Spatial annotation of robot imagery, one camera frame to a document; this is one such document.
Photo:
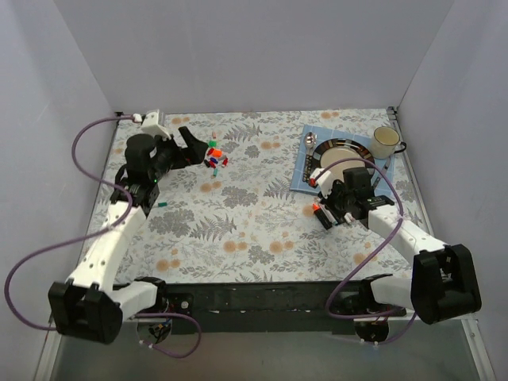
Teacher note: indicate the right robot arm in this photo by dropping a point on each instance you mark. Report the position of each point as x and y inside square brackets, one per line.
[443, 282]

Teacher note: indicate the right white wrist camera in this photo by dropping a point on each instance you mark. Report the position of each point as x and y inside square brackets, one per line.
[323, 180]

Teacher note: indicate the metal spoon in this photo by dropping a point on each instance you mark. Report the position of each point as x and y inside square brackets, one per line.
[309, 142]

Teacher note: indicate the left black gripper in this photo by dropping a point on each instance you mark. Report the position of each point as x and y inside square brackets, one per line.
[176, 147]

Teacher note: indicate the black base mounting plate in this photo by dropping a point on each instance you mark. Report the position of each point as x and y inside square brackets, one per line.
[253, 307]

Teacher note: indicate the blue checked placemat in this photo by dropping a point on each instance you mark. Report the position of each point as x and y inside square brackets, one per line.
[324, 134]

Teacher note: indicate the aluminium frame rail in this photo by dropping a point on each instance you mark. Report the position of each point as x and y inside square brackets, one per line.
[401, 347]

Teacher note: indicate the dark rimmed cream plate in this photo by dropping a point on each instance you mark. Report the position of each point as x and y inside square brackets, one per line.
[336, 149]

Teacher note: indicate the floral tablecloth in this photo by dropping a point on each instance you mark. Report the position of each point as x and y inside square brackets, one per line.
[246, 225]

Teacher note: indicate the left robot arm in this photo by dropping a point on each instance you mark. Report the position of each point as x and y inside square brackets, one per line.
[87, 305]

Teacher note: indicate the black orange highlighter body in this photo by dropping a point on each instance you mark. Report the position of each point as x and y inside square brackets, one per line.
[322, 217]

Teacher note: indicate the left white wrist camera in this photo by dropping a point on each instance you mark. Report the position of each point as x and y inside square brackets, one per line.
[152, 123]

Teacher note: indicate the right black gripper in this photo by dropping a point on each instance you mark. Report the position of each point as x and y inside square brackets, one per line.
[336, 210]

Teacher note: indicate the cream enamel mug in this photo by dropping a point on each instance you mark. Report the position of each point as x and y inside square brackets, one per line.
[385, 142]

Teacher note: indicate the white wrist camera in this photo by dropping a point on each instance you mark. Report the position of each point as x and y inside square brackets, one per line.
[152, 123]
[323, 180]

